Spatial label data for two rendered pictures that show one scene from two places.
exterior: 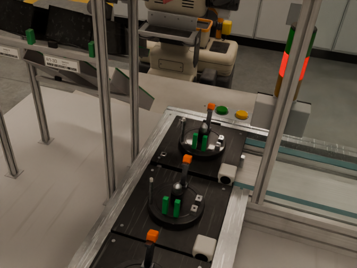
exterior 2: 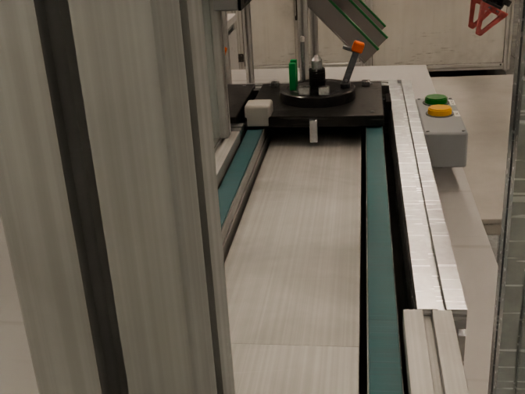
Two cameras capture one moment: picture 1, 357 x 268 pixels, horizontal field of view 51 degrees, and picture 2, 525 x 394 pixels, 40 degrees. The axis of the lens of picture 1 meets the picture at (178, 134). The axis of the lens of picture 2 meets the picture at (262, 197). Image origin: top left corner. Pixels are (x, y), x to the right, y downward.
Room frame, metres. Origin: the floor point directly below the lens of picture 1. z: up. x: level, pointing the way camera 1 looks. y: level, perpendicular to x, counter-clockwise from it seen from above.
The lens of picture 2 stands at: (0.62, -1.35, 1.32)
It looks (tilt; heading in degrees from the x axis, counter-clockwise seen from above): 23 degrees down; 84
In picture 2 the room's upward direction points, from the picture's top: 3 degrees counter-clockwise
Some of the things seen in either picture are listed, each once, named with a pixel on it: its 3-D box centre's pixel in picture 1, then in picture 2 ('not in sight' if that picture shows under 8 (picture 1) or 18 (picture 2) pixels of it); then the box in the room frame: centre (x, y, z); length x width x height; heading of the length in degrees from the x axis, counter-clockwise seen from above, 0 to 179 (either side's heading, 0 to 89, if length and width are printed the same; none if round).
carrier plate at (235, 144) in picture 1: (201, 147); (317, 102); (0.87, -0.07, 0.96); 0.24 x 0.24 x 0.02; 75
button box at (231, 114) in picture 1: (240, 123); (438, 130); (1.05, -0.21, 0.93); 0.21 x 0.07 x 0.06; 75
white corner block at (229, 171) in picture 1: (227, 174); (258, 113); (0.75, -0.14, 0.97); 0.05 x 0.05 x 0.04; 75
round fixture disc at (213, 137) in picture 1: (202, 142); (317, 92); (0.87, -0.07, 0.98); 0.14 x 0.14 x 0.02
